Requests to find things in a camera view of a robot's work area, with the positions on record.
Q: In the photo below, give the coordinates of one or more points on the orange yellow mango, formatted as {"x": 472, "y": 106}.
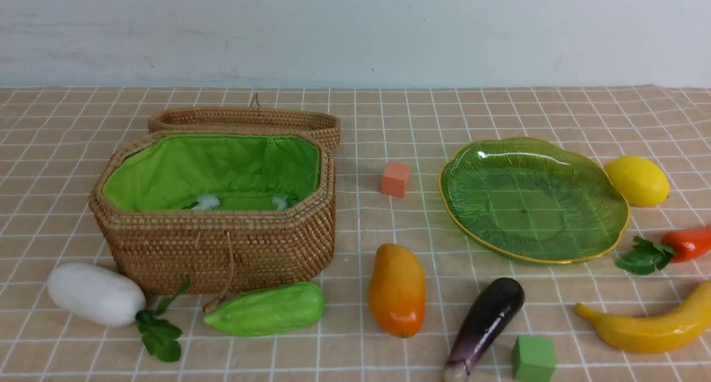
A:
{"x": 397, "y": 293}

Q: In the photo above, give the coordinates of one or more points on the green cucumber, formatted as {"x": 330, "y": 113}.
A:
{"x": 269, "y": 311}

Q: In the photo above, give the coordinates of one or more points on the purple eggplant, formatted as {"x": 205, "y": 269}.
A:
{"x": 492, "y": 310}

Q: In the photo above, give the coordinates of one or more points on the yellow lemon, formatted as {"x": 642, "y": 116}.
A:
{"x": 641, "y": 182}

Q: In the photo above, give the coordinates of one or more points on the white radish with leaves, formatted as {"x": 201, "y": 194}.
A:
{"x": 107, "y": 298}

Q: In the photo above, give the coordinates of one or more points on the orange carrot with leaves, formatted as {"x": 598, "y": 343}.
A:
{"x": 647, "y": 257}

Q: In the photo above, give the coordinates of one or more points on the yellow banana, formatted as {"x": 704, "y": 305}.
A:
{"x": 653, "y": 335}

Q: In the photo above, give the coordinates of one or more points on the orange foam cube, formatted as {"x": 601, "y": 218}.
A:
{"x": 394, "y": 180}

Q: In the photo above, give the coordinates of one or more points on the woven wicker basket lid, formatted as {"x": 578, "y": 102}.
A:
{"x": 324, "y": 128}

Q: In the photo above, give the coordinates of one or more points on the beige checkered tablecloth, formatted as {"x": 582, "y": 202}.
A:
{"x": 56, "y": 141}

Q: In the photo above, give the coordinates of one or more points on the green leaf glass plate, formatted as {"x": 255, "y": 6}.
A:
{"x": 530, "y": 200}

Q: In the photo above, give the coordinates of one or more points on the woven wicker basket green lining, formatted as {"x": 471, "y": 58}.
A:
{"x": 227, "y": 212}

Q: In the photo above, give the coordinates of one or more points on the green foam cube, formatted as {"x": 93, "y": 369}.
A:
{"x": 533, "y": 358}

